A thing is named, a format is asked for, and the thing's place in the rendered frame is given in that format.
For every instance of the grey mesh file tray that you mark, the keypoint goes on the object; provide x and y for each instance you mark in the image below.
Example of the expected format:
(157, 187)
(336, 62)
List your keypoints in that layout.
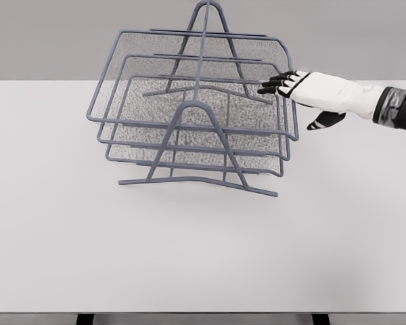
(197, 159)
(138, 44)
(196, 149)

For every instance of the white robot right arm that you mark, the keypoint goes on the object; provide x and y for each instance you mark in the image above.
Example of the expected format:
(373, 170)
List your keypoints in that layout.
(385, 105)

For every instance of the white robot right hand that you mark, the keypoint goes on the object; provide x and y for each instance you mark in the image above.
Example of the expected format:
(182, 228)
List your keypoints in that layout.
(316, 91)

